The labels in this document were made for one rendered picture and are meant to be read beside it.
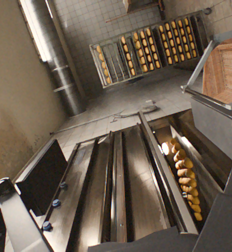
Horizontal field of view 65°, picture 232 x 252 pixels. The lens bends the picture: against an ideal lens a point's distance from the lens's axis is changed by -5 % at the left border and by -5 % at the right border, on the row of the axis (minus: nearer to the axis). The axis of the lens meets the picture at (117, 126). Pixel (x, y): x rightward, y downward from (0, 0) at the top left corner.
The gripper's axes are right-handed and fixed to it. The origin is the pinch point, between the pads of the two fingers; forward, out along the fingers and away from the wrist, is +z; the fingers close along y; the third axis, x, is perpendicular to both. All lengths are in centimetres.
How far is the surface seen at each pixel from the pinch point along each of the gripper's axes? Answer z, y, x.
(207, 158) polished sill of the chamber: 73, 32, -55
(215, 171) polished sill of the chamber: 61, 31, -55
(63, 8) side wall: 502, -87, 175
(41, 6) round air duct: 294, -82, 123
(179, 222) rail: 25.5, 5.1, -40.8
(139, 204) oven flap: 54, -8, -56
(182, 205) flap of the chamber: 31, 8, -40
